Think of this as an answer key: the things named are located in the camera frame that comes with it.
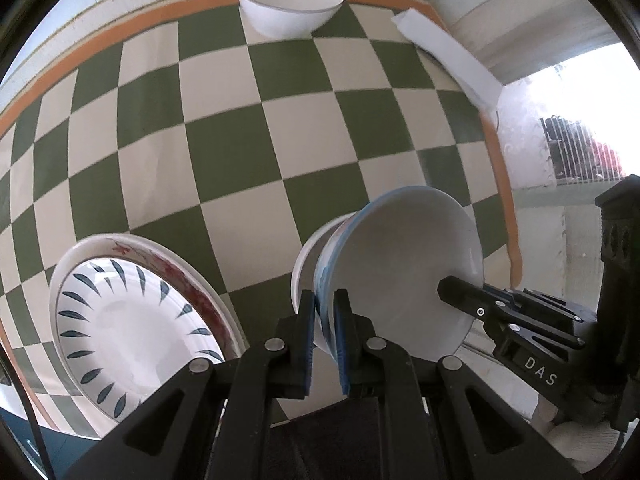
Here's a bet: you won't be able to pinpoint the white folded paper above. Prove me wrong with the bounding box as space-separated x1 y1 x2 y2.
391 7 503 111

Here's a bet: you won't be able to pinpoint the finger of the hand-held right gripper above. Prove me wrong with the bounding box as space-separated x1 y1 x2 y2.
437 275 587 352
504 287 600 325

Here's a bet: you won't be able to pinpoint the white bowl blue dots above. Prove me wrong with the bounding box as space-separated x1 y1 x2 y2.
314 186 485 363

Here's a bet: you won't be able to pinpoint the black cable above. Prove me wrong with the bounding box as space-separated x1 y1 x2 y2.
0 352 57 480

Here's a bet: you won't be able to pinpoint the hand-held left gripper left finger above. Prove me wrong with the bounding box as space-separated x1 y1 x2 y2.
65 290 318 480

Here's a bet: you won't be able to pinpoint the person's right hand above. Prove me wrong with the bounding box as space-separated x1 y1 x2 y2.
532 400 628 467

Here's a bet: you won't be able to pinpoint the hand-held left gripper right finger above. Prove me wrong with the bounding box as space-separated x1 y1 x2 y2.
334 288 583 480

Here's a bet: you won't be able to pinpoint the white plate blue leaf pattern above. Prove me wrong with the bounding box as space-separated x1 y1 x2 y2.
55 256 227 420

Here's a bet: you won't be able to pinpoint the frosted glass sliding door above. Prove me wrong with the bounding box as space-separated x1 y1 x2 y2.
495 45 640 361

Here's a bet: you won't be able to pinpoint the white plate pink floral print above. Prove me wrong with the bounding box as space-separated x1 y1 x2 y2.
49 232 247 441

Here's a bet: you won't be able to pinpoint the green checkered tablecloth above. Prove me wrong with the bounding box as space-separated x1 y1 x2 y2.
0 0 525 433

